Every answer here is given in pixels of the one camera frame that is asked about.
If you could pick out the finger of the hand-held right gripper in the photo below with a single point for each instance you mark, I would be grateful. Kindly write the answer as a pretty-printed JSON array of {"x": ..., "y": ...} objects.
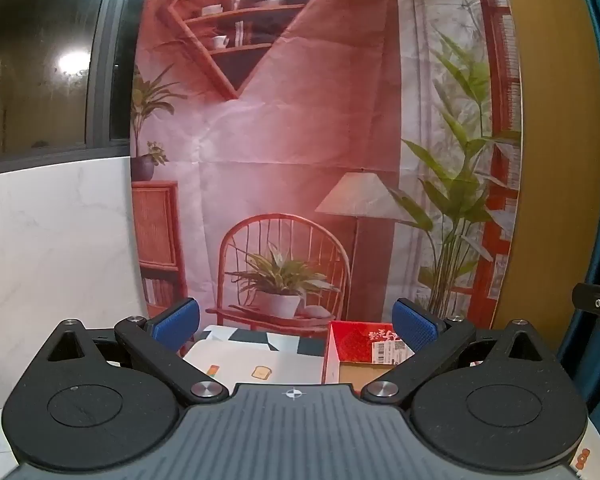
[{"x": 597, "y": 305}]

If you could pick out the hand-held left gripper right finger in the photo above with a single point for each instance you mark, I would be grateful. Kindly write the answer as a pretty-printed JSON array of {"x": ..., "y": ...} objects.
[{"x": 416, "y": 329}]

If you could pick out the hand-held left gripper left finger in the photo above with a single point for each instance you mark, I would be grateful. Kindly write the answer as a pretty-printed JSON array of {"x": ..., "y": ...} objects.
[{"x": 176, "y": 321}]

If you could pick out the red strawberry print cardboard box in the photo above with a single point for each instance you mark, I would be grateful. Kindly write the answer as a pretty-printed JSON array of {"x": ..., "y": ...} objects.
[{"x": 355, "y": 342}]

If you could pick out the yellow-brown wooden board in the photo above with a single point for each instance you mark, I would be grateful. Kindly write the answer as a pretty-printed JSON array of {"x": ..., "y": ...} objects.
[{"x": 550, "y": 135}]

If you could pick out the printed room scene backdrop cloth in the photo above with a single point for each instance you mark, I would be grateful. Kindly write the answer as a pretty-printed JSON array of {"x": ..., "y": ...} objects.
[{"x": 300, "y": 125}]

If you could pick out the dark framed window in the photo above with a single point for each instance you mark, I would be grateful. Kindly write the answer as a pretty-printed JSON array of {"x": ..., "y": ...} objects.
[{"x": 45, "y": 60}]

